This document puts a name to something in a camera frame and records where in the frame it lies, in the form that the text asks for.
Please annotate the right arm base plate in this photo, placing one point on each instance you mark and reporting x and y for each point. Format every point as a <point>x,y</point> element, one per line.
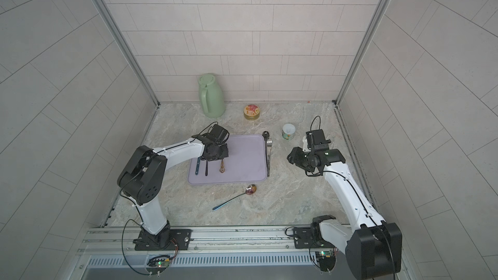
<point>305,238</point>

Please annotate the left controller board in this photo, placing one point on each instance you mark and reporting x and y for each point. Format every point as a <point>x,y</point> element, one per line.
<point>158,264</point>

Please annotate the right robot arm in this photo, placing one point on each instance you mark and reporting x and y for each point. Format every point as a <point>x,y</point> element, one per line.
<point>372,247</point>

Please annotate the right controller board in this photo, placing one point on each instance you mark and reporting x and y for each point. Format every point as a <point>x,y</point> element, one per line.
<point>325,260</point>

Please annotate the round floral tin can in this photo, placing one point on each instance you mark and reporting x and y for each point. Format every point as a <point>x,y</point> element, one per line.
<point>251,112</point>

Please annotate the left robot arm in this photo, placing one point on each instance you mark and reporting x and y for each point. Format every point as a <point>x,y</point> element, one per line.
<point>141,181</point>

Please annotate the lilac plastic tray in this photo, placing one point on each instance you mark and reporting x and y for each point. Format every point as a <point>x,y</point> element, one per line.
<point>246,163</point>

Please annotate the corner aluminium post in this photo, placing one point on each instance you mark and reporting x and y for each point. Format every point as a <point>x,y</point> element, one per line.
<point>369,34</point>
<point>124,47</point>

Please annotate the small white printed cup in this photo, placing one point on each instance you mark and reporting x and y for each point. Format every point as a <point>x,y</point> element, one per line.
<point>288,131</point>

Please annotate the left corner aluminium post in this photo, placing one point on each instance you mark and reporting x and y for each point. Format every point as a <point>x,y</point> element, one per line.
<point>124,47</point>

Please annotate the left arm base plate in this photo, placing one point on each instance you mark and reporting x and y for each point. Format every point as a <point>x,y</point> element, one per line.
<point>169,239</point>

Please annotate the aluminium mounting rail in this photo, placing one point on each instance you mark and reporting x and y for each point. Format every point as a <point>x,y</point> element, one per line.
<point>212,239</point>

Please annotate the green thermos jug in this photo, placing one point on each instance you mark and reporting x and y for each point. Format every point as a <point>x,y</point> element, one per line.
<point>211,96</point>

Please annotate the ornate gold fork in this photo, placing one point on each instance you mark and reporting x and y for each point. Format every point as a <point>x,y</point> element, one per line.
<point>222,166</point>

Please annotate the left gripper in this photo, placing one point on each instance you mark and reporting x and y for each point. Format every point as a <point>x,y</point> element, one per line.
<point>214,153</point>

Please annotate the iridescent rainbow spoon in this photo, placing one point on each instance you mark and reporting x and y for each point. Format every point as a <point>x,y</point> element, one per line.
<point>251,189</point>

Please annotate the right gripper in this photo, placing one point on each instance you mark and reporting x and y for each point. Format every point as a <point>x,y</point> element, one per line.
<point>296,157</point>

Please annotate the right corner aluminium post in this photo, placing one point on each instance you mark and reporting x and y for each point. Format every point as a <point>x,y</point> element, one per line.
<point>369,34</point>

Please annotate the controller board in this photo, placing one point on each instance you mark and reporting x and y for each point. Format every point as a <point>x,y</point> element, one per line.
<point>325,260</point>
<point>158,264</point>

